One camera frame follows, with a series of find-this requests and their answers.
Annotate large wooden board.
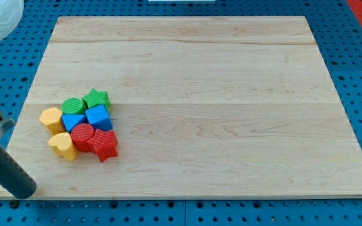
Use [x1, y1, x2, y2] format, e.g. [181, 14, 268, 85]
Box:
[7, 16, 362, 200]

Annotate yellow pentagon block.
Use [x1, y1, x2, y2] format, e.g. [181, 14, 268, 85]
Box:
[39, 107, 66, 136]

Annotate blue cube block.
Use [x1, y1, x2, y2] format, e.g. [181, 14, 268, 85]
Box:
[84, 105, 113, 131]

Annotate green star block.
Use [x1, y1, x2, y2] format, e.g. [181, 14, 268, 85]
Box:
[81, 89, 111, 111]

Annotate green cylinder block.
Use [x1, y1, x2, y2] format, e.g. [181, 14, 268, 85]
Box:
[61, 98, 85, 114]

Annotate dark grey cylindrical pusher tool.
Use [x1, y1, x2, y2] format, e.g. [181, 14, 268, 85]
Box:
[0, 145, 36, 199]

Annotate red star block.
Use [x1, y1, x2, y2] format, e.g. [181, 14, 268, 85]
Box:
[86, 129, 119, 163]

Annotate yellow heart block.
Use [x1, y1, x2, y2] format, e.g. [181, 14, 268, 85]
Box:
[48, 132, 78, 161]

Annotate blue triangle block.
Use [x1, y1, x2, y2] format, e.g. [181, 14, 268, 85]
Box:
[62, 114, 87, 132]

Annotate red cylinder block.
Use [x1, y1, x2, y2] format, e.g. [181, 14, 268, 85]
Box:
[70, 123, 95, 153]

